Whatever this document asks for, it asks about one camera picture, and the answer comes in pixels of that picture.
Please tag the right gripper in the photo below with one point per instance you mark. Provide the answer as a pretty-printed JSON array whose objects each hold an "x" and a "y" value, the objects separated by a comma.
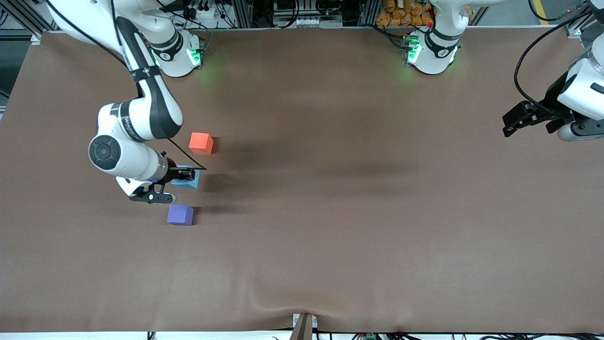
[{"x": 171, "y": 175}]

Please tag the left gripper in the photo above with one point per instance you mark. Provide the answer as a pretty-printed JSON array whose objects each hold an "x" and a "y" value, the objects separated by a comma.
[{"x": 553, "y": 103}]

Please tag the blue cube block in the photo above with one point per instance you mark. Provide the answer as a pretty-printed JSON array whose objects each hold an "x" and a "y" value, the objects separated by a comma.
[{"x": 191, "y": 184}]

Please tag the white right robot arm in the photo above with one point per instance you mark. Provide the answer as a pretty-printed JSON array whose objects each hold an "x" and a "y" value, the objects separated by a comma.
[{"x": 155, "y": 108}]

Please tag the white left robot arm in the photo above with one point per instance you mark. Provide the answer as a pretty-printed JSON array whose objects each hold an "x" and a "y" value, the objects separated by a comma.
[{"x": 436, "y": 52}]

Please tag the orange cube block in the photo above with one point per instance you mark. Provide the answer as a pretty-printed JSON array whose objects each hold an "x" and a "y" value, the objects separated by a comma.
[{"x": 200, "y": 142}]

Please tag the purple cube block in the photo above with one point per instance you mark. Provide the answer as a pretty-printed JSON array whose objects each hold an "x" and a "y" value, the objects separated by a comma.
[{"x": 179, "y": 214}]

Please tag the brown table mat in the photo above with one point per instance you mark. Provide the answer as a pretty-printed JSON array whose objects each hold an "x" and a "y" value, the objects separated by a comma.
[{"x": 302, "y": 212}]

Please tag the bag of orange items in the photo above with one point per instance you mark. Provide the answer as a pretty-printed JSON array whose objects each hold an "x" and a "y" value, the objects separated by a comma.
[{"x": 403, "y": 13}]

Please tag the white power strip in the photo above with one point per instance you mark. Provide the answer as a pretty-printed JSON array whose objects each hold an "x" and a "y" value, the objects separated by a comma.
[{"x": 306, "y": 21}]

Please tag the green terminal connector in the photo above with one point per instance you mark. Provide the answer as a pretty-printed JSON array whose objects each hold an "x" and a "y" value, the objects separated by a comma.
[{"x": 370, "y": 336}]

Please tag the aluminium frame profile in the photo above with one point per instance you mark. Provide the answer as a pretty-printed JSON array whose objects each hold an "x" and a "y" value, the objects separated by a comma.
[
  {"x": 21, "y": 16},
  {"x": 578, "y": 26}
]

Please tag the metal table clamp bracket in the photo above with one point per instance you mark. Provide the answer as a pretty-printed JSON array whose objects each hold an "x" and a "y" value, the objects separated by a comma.
[{"x": 304, "y": 328}]

